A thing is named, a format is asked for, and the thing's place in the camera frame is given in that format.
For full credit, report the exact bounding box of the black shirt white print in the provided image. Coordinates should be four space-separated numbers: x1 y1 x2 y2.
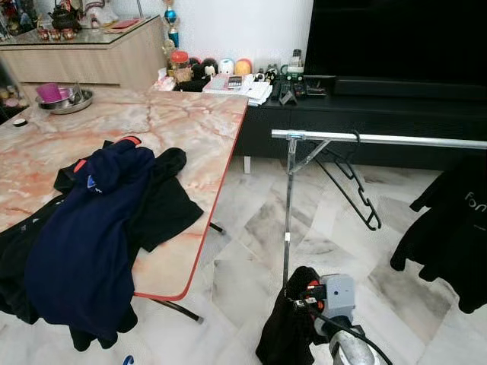
390 154 487 314

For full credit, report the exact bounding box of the navy blue shirt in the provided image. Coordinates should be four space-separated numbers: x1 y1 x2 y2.
24 135 164 341

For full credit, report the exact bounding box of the black plastic hanger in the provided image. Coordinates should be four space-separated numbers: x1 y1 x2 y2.
310 129 383 232

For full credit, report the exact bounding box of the black shirt green logo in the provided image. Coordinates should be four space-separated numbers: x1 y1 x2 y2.
0 147 205 352

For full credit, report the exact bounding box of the black television console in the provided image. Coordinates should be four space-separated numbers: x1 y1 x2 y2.
236 90 487 172

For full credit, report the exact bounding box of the marble pattern folding table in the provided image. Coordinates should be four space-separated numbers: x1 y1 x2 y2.
0 87 250 324

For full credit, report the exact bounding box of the white book stack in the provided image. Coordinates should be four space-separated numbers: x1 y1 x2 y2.
202 72 273 106

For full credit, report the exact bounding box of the clear bottle green label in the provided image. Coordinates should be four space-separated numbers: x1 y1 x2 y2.
288 49 305 77

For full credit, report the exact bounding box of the jar with red lid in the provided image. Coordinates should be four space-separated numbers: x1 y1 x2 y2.
169 50 193 84

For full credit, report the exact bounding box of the black television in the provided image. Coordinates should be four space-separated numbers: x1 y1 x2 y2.
304 0 487 86

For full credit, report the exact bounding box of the metal bowl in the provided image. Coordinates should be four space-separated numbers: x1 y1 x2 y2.
36 87 95 116

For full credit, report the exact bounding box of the trophy with blue ball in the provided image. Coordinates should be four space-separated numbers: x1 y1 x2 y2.
162 0 181 48

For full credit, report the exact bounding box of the light wooden cabinet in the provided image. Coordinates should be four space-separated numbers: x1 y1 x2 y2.
0 15 170 90

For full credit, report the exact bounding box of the pink cup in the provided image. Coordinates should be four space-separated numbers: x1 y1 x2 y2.
36 82 65 104

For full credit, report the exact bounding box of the white robed statue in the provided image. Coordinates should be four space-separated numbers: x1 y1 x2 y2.
80 0 120 27

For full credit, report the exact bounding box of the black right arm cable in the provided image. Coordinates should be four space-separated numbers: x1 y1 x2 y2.
304 304 394 365

